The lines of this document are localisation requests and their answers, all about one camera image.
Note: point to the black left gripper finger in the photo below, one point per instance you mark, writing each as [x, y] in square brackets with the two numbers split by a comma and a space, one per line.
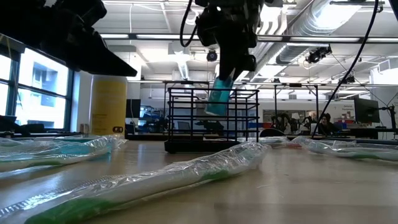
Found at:
[102, 62]

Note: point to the silver ventilation duct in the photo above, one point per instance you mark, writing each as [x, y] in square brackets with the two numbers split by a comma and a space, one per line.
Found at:
[311, 21]

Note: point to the black camera on ceiling mount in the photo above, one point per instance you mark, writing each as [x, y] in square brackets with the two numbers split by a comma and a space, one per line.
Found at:
[317, 55]

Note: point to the yellow wipes canister white lid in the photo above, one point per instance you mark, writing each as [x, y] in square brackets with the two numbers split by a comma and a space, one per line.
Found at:
[109, 105]

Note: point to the long ceiling light strip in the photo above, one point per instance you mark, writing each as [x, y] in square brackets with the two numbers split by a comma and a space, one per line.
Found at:
[323, 39]

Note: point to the black dome ceiling camera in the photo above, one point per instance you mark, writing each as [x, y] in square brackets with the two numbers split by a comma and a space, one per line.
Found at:
[212, 56]

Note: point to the black aluminium table frame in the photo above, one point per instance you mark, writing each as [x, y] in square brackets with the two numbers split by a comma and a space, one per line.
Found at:
[146, 137]

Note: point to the black computer monitor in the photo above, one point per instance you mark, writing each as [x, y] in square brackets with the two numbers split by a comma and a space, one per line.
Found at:
[367, 110]

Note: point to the window with dark frame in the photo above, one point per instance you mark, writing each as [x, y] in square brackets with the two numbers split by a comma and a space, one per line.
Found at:
[43, 74]

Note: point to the black background screen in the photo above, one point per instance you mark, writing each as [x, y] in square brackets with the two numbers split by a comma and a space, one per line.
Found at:
[133, 108]

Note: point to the black background robot arm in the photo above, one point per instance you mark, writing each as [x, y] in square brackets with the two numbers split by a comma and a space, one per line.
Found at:
[284, 123]

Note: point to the black background rig frame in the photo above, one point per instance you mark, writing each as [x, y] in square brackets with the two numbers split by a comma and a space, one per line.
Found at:
[295, 84]

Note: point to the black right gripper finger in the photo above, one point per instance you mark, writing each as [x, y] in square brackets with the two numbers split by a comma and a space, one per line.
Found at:
[245, 63]
[227, 59]

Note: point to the person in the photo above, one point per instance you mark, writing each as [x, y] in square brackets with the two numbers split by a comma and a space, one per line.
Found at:
[326, 124]

